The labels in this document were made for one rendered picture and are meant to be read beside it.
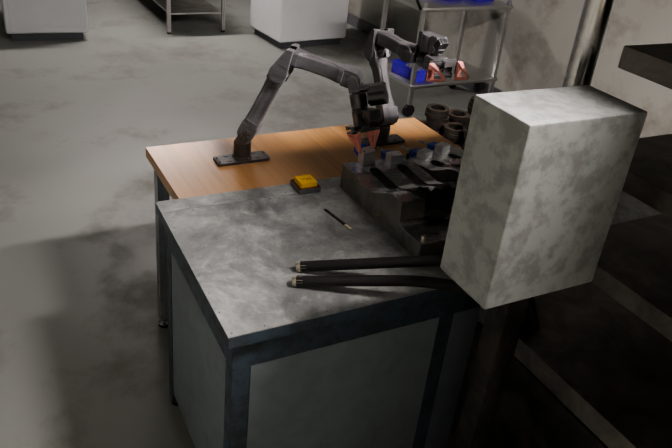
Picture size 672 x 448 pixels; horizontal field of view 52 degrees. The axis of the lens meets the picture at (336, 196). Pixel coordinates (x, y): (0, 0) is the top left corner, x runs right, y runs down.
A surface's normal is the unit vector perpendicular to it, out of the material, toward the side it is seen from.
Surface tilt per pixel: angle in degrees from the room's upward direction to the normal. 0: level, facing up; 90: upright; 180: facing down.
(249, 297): 0
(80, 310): 0
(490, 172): 90
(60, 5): 90
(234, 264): 0
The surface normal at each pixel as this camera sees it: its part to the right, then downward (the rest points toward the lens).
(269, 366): 0.45, 0.46
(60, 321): 0.10, -0.88
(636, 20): -0.88, 0.15
